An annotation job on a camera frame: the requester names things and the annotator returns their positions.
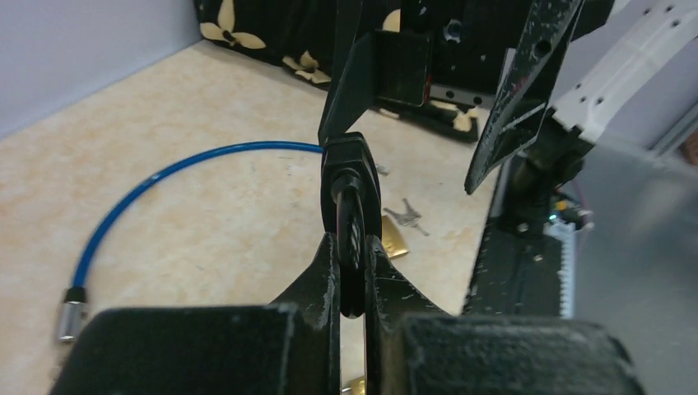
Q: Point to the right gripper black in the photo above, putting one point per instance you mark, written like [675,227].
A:
[500,54]

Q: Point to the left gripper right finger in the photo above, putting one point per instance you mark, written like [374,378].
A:
[413,347]

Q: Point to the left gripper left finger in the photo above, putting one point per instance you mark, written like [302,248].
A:
[289,346]

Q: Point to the small brass padlock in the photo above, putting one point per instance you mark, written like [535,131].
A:
[354,386]

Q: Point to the large brass padlock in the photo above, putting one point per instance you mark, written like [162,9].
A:
[392,240]

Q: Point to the black padlock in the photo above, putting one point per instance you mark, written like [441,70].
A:
[350,197]

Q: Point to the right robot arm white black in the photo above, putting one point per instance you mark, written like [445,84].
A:
[574,122]

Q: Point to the black floral blanket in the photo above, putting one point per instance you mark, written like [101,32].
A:
[298,36]

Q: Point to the keys of large padlock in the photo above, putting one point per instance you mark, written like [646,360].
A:
[409,218]

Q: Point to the blue cable lock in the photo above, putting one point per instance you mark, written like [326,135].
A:
[74,304]

